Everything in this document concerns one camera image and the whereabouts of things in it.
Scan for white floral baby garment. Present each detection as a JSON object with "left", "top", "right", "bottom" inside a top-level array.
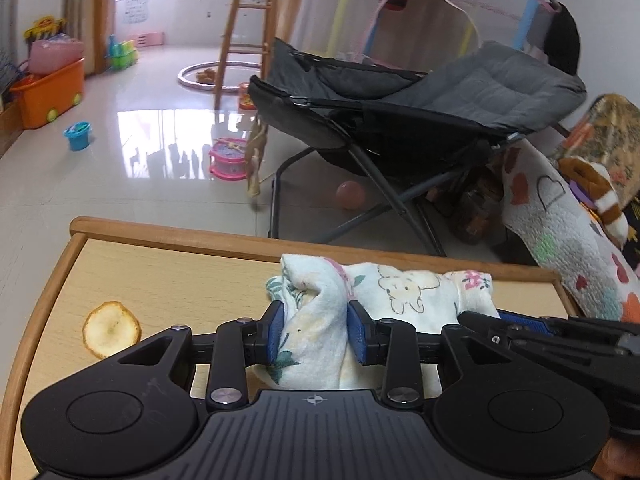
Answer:
[{"left": 264, "top": 253, "right": 501, "bottom": 391}]

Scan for dark grey plastic basket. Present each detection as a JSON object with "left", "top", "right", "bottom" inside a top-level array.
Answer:
[{"left": 0, "top": 57, "right": 28, "bottom": 106}]

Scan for dried palm leaf fan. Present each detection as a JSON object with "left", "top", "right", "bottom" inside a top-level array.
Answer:
[{"left": 242, "top": 115, "right": 268, "bottom": 198}]

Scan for white heart print quilt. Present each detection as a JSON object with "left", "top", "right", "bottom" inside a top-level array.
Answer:
[{"left": 500, "top": 140, "right": 640, "bottom": 323}]

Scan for golden floral sofa cover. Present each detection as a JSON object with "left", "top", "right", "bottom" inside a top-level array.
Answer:
[{"left": 555, "top": 94, "right": 640, "bottom": 201}]

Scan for tall wooden stool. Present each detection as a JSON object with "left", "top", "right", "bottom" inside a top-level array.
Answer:
[{"left": 214, "top": 0, "right": 296, "bottom": 111}]

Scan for beige curtain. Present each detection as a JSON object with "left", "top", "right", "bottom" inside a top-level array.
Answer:
[{"left": 65, "top": 0, "right": 118, "bottom": 77}]

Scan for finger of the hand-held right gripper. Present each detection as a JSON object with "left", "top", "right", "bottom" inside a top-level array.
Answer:
[
  {"left": 497, "top": 312, "right": 553, "bottom": 334},
  {"left": 460, "top": 311, "right": 551, "bottom": 361}
]

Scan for silver hula hoop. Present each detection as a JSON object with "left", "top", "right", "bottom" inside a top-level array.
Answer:
[{"left": 176, "top": 58, "right": 263, "bottom": 95}]

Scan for black hanging cloth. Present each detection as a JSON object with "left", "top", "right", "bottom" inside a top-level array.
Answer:
[{"left": 545, "top": 2, "right": 581, "bottom": 76}]

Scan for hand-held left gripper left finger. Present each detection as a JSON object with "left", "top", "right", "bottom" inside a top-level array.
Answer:
[{"left": 112, "top": 301, "right": 286, "bottom": 407}]

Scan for yellow plastic toy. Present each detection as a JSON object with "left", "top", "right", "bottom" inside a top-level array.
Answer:
[{"left": 22, "top": 16, "right": 68, "bottom": 41}]

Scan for pink toy drum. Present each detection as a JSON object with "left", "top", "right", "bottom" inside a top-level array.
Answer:
[{"left": 207, "top": 137, "right": 249, "bottom": 181}]

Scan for white wall poster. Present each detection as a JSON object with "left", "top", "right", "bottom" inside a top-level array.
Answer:
[{"left": 122, "top": 0, "right": 151, "bottom": 26}]

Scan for grey folding lounge chair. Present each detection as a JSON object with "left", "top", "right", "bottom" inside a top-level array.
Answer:
[{"left": 247, "top": 37, "right": 588, "bottom": 258}]

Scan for green toy bowling pins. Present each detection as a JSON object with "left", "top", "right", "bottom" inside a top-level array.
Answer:
[{"left": 106, "top": 35, "right": 140, "bottom": 72}]

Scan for brown cardboard box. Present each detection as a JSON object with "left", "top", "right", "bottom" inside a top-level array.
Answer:
[{"left": 0, "top": 102, "right": 23, "bottom": 156}]

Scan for dried yellow fruit slice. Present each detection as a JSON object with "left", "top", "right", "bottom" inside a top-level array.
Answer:
[{"left": 82, "top": 301, "right": 142, "bottom": 359}]

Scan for pink plastic basket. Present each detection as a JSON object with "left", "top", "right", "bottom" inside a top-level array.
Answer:
[{"left": 30, "top": 37, "right": 86, "bottom": 75}]

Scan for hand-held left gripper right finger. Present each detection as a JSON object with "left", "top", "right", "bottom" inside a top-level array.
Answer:
[{"left": 346, "top": 301, "right": 521, "bottom": 407}]

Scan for brown leather bag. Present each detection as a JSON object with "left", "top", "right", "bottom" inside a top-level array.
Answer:
[{"left": 440, "top": 167, "right": 506, "bottom": 243}]

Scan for low wooden table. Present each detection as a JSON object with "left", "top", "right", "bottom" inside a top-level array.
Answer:
[{"left": 0, "top": 216, "right": 583, "bottom": 480}]

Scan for blue toy bucket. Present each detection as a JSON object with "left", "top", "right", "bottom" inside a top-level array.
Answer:
[{"left": 63, "top": 121, "right": 93, "bottom": 152}]

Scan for orange wheeled storage bin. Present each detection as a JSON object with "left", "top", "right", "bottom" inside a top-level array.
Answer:
[{"left": 10, "top": 57, "right": 87, "bottom": 130}]

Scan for brown and white plush toy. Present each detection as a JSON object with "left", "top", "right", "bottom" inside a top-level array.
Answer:
[{"left": 557, "top": 156, "right": 631, "bottom": 248}]

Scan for mesh play tent pink rim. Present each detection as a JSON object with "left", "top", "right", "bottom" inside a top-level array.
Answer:
[{"left": 295, "top": 0, "right": 566, "bottom": 68}]

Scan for pink ball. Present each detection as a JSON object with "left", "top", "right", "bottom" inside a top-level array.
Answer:
[{"left": 336, "top": 181, "right": 367, "bottom": 211}]

